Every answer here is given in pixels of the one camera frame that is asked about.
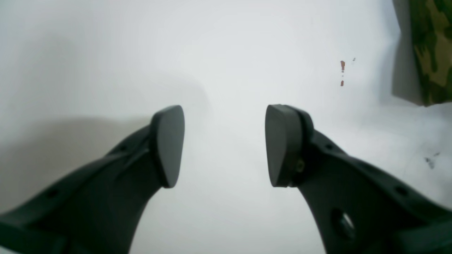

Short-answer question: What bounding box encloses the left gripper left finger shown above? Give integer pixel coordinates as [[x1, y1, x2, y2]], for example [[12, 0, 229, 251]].
[[1, 105, 185, 254]]

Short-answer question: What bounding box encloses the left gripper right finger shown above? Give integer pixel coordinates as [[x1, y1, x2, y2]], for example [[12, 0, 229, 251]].
[[265, 104, 452, 254]]

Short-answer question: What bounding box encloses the camouflage T-shirt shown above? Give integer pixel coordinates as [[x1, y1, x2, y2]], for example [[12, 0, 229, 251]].
[[409, 0, 452, 107]]

